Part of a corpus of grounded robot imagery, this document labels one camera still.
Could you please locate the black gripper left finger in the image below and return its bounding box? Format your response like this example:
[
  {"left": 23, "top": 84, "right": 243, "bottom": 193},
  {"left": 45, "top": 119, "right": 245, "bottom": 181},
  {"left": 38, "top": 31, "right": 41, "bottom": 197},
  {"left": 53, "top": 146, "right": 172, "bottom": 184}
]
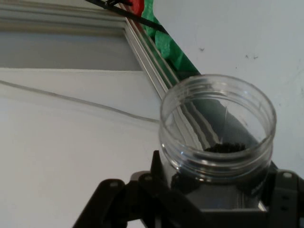
[{"left": 72, "top": 149, "right": 202, "bottom": 228}]

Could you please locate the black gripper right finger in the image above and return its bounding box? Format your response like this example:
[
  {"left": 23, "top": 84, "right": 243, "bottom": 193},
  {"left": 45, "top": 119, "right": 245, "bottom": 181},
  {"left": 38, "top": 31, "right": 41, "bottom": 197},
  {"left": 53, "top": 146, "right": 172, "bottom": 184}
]
[{"left": 261, "top": 163, "right": 304, "bottom": 228}]

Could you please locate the clear jar with black grains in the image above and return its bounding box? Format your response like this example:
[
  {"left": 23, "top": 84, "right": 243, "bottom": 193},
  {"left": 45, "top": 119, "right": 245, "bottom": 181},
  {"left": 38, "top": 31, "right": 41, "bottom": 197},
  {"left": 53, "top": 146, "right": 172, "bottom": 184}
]
[{"left": 158, "top": 74, "right": 277, "bottom": 211}]

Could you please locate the red foam puzzle block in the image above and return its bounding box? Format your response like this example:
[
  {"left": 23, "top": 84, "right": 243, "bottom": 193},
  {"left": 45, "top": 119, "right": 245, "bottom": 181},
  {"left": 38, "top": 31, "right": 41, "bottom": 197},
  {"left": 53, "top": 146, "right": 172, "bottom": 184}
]
[{"left": 131, "top": 0, "right": 145, "bottom": 15}]

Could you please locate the aluminium wall rail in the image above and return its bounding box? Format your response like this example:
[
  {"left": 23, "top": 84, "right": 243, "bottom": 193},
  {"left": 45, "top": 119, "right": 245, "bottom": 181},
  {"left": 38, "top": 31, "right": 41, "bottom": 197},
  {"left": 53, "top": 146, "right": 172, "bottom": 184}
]
[{"left": 0, "top": 3, "right": 183, "bottom": 95}]

